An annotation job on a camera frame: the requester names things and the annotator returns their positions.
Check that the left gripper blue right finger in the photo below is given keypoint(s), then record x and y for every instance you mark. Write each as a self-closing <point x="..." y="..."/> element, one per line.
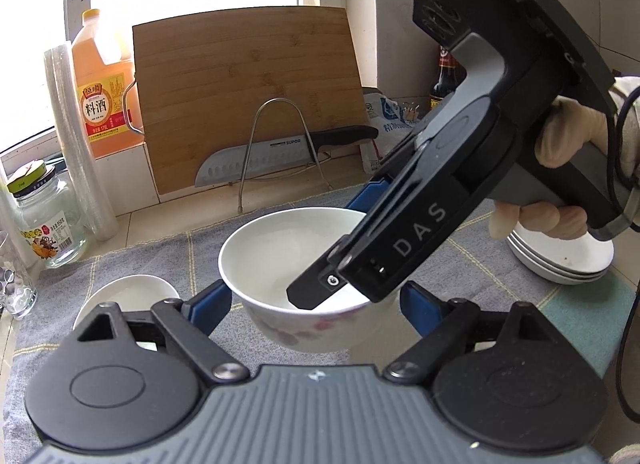
<point x="423" y="310"/>

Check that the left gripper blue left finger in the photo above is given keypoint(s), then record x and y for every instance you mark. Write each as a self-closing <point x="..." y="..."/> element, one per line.
<point x="209" y="307"/>

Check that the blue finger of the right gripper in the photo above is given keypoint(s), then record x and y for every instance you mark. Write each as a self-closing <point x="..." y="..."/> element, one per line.
<point x="369" y="195"/>
<point x="320" y="287"/>

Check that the white floral bowl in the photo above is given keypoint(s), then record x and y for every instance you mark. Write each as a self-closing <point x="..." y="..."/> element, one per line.
<point x="274" y="265"/>

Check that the white fruit-print plate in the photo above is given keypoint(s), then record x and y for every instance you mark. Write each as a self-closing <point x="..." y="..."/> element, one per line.
<point x="547" y="264"/>
<point x="548" y="274"/>

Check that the white plate with food residue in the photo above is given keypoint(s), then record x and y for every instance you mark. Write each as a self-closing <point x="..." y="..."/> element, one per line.
<point x="585" y="255"/>

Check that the dark vinegar bottle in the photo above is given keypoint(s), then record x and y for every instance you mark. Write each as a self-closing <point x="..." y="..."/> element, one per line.
<point x="450" y="74"/>

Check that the blue white salt bag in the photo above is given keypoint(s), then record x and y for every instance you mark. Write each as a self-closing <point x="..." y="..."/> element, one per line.
<point x="385" y="115"/>

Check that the grey checked dish mat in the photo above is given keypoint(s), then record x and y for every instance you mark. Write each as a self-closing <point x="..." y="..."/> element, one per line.
<point x="469" y="265"/>

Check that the clear glass jar green lid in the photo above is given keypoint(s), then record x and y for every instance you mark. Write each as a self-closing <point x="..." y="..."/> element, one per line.
<point x="47" y="214"/>

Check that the clear glass cup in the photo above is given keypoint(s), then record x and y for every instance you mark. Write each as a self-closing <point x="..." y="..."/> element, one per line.
<point x="18" y="293"/>

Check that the bamboo cutting board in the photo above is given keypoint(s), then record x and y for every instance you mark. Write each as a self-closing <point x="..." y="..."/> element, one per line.
<point x="214" y="80"/>

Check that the orange cooking wine jug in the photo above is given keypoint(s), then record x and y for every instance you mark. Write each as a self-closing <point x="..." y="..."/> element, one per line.
<point x="106" y="92"/>

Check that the metal wire board stand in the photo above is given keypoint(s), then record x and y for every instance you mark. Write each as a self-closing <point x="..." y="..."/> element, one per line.
<point x="300" y="141"/>

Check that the black-handled kitchen knife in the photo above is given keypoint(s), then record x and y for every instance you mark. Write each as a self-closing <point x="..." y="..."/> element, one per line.
<point x="225" y="165"/>

